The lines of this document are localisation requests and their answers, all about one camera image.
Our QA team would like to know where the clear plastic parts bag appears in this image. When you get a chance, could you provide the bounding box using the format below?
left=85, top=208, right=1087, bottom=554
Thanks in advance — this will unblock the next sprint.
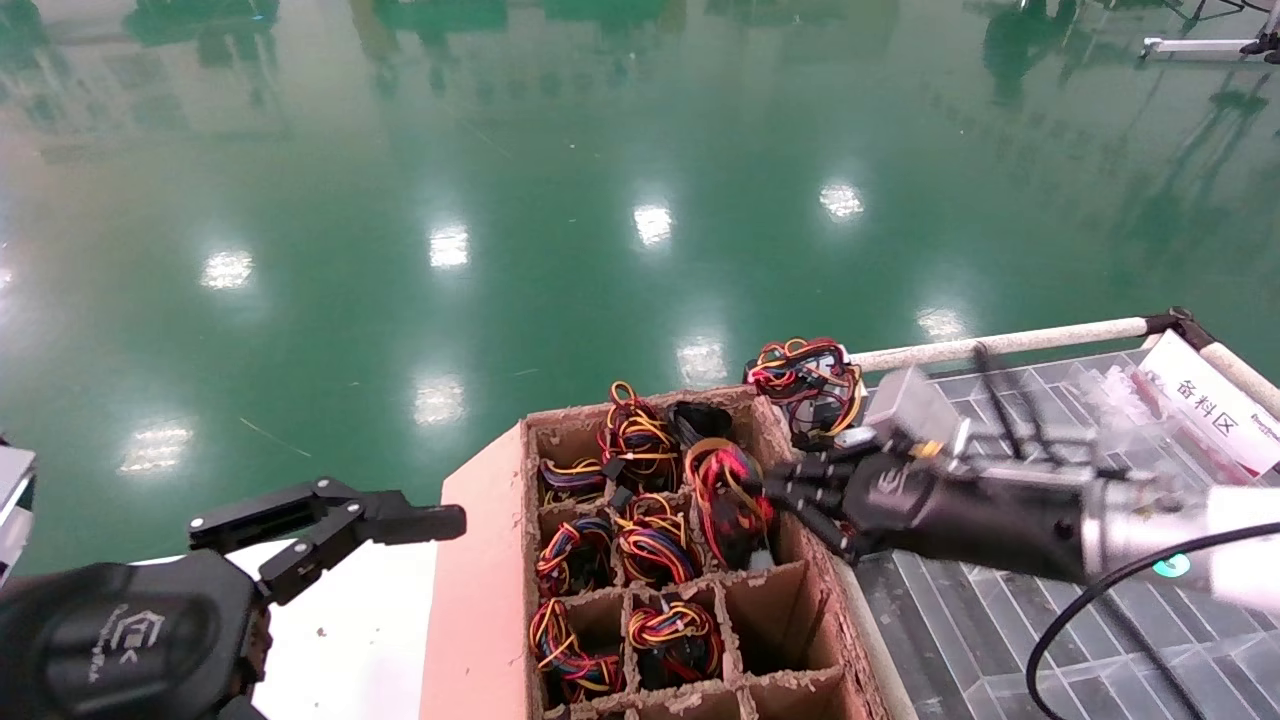
left=1075, top=365, right=1191, bottom=451

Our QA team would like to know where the power supply with coloured wires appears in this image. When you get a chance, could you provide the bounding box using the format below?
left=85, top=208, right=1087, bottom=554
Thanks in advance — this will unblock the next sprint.
left=537, top=515, right=619, bottom=597
left=745, top=337, right=867, bottom=447
left=612, top=492, right=701, bottom=587
left=530, top=597, right=629, bottom=706
left=598, top=380, right=689, bottom=491
left=540, top=457, right=609, bottom=504
left=628, top=598, right=726, bottom=689

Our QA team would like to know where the black tube corner connector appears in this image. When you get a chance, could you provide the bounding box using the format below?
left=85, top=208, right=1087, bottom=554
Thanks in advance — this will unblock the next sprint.
left=1143, top=306, right=1216, bottom=351

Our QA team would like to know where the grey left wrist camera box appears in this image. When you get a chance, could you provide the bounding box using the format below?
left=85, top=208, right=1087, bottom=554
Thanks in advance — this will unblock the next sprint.
left=0, top=445, right=37, bottom=587

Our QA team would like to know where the white metal stand base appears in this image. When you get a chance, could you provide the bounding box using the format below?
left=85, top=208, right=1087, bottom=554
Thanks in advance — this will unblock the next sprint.
left=1140, top=0, right=1280, bottom=67

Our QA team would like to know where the clear plastic compartment tray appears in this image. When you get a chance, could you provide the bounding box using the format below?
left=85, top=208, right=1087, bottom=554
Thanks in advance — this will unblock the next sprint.
left=850, top=348, right=1280, bottom=720

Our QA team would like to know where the white sign with Chinese text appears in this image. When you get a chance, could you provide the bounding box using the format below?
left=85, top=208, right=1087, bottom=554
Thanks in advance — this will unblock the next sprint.
left=1135, top=330, right=1280, bottom=477

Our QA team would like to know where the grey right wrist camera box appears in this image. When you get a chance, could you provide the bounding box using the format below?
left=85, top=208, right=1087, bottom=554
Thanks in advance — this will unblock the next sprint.
left=868, top=366, right=969, bottom=457

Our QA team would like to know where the power supply with black cables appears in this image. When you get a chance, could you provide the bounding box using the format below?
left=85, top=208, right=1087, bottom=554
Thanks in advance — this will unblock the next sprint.
left=668, top=400, right=739, bottom=453

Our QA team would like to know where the power supply with red wires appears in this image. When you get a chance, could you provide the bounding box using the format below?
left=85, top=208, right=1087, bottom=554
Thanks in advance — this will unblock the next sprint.
left=684, top=437, right=780, bottom=573

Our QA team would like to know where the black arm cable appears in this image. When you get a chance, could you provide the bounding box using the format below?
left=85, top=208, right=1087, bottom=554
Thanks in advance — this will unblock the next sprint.
left=1025, top=520, right=1280, bottom=720

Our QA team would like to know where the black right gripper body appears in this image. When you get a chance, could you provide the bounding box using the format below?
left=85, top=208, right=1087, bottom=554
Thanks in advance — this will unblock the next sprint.
left=848, top=450, right=1093, bottom=583

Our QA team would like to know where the short white frame tube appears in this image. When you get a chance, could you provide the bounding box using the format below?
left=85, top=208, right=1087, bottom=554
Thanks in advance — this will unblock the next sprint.
left=1198, top=340, right=1280, bottom=419

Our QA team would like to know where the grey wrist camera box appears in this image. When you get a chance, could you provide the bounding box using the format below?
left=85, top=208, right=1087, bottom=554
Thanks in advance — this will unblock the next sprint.
left=868, top=366, right=969, bottom=457
left=0, top=445, right=37, bottom=587

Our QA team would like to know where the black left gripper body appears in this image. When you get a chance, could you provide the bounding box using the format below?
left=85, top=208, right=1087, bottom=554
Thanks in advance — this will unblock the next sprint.
left=0, top=548, right=273, bottom=720

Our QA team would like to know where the brown cardboard divider box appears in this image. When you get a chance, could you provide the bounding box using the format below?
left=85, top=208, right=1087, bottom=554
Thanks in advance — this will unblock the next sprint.
left=420, top=385, right=893, bottom=720

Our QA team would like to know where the long white frame tube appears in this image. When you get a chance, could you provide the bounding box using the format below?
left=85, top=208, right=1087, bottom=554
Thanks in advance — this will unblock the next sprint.
left=850, top=317, right=1151, bottom=373

